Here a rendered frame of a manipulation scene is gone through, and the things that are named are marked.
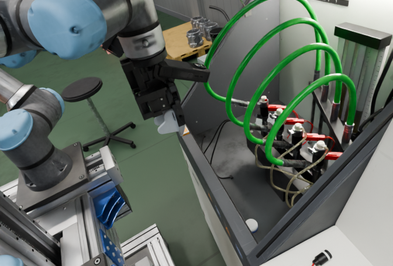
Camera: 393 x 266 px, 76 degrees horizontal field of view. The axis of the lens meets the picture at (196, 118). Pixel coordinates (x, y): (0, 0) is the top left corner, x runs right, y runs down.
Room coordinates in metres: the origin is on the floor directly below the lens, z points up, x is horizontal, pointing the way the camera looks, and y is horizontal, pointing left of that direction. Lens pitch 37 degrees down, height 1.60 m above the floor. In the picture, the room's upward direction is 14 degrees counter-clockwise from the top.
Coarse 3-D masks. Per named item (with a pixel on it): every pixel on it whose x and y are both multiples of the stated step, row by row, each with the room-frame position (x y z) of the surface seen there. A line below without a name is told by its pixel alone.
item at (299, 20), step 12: (288, 24) 0.55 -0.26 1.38; (312, 24) 0.56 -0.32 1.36; (264, 36) 0.54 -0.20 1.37; (324, 36) 0.57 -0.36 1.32; (252, 48) 0.54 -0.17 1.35; (240, 72) 0.52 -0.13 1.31; (324, 84) 0.58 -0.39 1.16; (228, 96) 0.51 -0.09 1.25; (324, 96) 0.58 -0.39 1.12; (228, 108) 0.51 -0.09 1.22
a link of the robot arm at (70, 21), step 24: (24, 0) 0.38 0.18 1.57; (48, 0) 0.31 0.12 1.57; (72, 0) 0.32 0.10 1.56; (96, 0) 0.34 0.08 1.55; (120, 0) 0.37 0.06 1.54; (24, 24) 0.36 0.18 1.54; (48, 24) 0.31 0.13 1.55; (72, 24) 0.30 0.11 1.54; (96, 24) 0.32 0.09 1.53; (120, 24) 0.37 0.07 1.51; (48, 48) 0.32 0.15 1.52; (72, 48) 0.30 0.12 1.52; (96, 48) 0.33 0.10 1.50
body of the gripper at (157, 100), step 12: (120, 60) 0.44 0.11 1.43; (132, 60) 0.42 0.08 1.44; (144, 60) 0.41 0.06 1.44; (156, 60) 0.41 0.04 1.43; (132, 72) 0.44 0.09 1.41; (144, 72) 0.43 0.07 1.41; (156, 72) 0.43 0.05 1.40; (132, 84) 0.43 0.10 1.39; (144, 84) 0.42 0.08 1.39; (156, 84) 0.43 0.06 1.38; (168, 84) 0.42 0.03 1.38; (144, 96) 0.40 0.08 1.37; (156, 96) 0.41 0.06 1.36; (168, 96) 0.41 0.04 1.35; (144, 108) 0.41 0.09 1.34; (156, 108) 0.41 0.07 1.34; (168, 108) 0.42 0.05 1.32
